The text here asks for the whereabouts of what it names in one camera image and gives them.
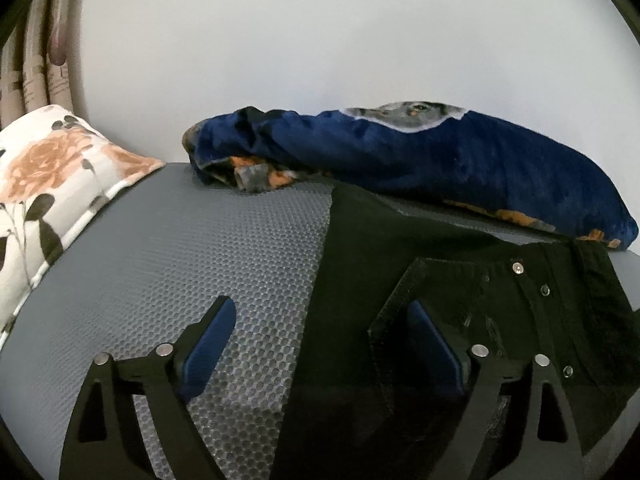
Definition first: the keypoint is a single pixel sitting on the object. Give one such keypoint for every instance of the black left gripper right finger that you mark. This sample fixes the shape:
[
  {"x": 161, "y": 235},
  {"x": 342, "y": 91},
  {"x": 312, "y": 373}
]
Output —
[{"x": 515, "y": 421}]

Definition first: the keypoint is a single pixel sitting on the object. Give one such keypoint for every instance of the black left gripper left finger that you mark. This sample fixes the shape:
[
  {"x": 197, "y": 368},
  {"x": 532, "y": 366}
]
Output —
[{"x": 103, "y": 438}]

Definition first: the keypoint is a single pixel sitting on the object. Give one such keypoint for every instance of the black pants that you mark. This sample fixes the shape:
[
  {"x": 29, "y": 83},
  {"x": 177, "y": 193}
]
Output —
[{"x": 363, "y": 404}]

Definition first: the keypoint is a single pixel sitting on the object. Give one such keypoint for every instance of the grey mesh mattress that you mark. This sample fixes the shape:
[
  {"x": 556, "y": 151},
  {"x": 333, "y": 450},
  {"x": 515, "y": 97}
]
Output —
[{"x": 152, "y": 263}]

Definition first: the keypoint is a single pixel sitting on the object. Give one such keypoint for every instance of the floral pillow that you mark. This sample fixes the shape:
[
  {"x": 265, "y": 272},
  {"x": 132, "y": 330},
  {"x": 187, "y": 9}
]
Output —
[{"x": 56, "y": 174}]

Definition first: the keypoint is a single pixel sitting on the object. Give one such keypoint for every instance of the blue fleece blanket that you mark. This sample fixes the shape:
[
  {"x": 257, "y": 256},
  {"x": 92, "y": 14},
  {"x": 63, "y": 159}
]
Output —
[{"x": 422, "y": 150}]

